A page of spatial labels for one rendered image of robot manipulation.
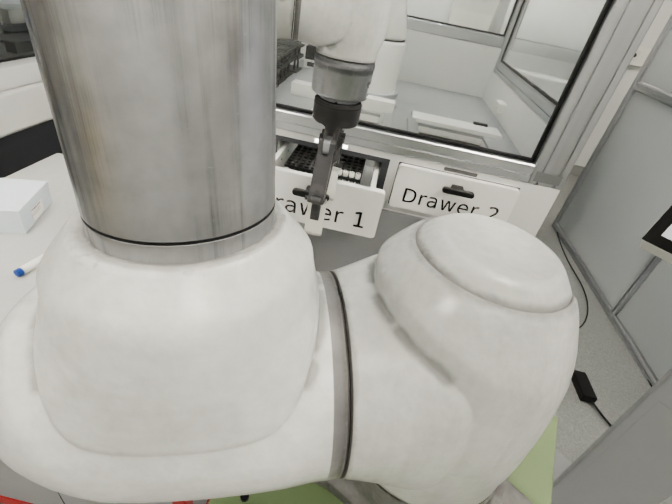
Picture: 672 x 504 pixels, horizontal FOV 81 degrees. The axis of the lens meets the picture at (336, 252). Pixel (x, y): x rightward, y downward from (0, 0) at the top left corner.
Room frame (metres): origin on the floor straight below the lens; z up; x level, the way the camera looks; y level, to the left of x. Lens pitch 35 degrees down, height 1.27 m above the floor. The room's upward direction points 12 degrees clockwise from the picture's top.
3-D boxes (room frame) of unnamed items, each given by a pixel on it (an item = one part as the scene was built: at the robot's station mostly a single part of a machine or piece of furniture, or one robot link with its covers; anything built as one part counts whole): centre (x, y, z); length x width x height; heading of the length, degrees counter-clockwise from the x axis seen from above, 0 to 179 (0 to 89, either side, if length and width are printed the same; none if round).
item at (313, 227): (0.57, 0.05, 0.93); 0.03 x 0.01 x 0.07; 88
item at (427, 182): (0.89, -0.25, 0.87); 0.29 x 0.02 x 0.11; 88
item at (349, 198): (0.73, 0.07, 0.87); 0.29 x 0.02 x 0.11; 88
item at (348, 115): (0.63, 0.04, 1.07); 0.08 x 0.07 x 0.09; 178
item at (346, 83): (0.63, 0.04, 1.14); 0.09 x 0.09 x 0.06
